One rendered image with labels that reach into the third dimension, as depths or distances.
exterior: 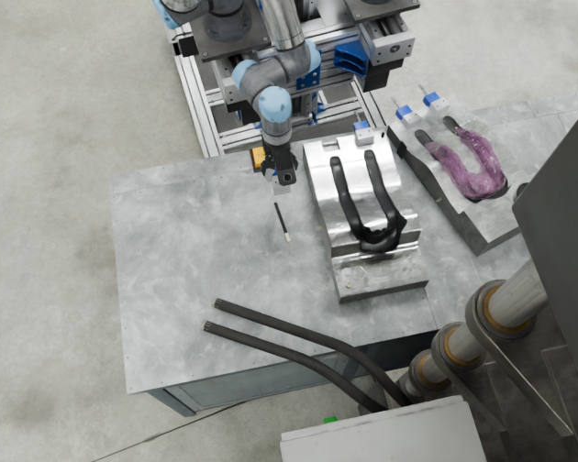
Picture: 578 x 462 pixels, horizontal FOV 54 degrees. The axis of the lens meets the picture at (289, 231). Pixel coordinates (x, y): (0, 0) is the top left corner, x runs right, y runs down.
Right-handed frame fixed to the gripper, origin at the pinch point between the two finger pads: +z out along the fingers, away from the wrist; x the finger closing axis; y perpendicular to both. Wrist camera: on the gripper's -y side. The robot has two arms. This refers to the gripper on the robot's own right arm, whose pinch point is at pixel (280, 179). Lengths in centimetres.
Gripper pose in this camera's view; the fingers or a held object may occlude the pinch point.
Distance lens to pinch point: 165.5
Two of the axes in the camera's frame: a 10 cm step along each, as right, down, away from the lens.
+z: 0.1, 4.1, 9.1
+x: -9.8, 1.9, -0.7
